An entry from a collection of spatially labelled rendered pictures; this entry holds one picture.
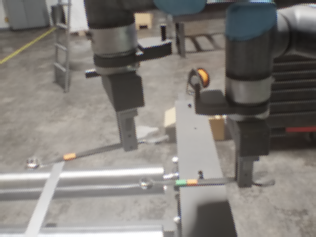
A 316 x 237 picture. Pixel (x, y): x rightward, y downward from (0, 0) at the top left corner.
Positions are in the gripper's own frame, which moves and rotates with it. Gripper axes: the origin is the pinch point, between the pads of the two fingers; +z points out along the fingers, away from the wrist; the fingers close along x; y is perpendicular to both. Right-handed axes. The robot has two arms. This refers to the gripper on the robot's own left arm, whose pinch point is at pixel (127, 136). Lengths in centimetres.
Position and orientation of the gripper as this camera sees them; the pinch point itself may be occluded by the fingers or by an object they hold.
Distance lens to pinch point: 57.6
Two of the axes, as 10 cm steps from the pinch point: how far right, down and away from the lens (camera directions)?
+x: 2.9, 4.1, -8.6
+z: 0.9, 8.9, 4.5
